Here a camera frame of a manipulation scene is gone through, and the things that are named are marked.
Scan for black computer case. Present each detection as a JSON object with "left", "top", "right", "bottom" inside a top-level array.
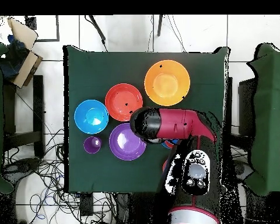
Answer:
[{"left": 237, "top": 78, "right": 257, "bottom": 136}]

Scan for black tripod leg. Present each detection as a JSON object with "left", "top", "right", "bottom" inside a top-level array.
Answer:
[
  {"left": 85, "top": 15, "right": 108, "bottom": 52},
  {"left": 157, "top": 15, "right": 164, "bottom": 37}
]

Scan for large yellow bowl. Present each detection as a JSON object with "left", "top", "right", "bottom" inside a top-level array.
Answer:
[{"left": 143, "top": 59, "right": 191, "bottom": 107}]

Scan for black floor frame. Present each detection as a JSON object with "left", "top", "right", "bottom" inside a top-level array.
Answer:
[{"left": 25, "top": 15, "right": 60, "bottom": 43}]

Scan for small light blue bowl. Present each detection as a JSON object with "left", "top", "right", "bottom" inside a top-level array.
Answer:
[{"left": 161, "top": 139, "right": 179, "bottom": 150}]

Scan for black stool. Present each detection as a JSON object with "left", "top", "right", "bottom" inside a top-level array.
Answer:
[{"left": 3, "top": 75, "right": 46, "bottom": 159}]

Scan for black chair base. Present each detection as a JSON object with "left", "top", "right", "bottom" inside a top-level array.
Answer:
[{"left": 1, "top": 157, "right": 41, "bottom": 187}]

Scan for black floor cables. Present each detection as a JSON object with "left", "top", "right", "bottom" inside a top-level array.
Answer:
[{"left": 3, "top": 128, "right": 117, "bottom": 224}]

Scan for cardboard box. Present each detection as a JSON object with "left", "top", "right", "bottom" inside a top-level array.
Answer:
[{"left": 6, "top": 17, "right": 44, "bottom": 89}]

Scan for blue bag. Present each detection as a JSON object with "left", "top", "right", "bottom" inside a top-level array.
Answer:
[{"left": 0, "top": 34, "right": 30, "bottom": 80}]

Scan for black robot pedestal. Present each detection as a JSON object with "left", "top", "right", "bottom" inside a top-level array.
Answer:
[{"left": 115, "top": 192, "right": 159, "bottom": 224}]

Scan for wide orange bowl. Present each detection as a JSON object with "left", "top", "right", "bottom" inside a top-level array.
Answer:
[{"left": 104, "top": 83, "right": 144, "bottom": 123}]

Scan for purple bowl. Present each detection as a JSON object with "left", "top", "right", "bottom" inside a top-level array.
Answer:
[{"left": 108, "top": 122, "right": 147, "bottom": 161}]

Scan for purple cup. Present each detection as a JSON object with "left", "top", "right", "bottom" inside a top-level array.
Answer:
[{"left": 83, "top": 136, "right": 103, "bottom": 155}]

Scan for dark green table cloth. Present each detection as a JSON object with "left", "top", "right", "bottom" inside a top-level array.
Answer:
[{"left": 63, "top": 44, "right": 229, "bottom": 194}]

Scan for large light blue bowl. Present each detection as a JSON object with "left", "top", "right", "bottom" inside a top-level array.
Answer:
[{"left": 73, "top": 99, "right": 110, "bottom": 135}]

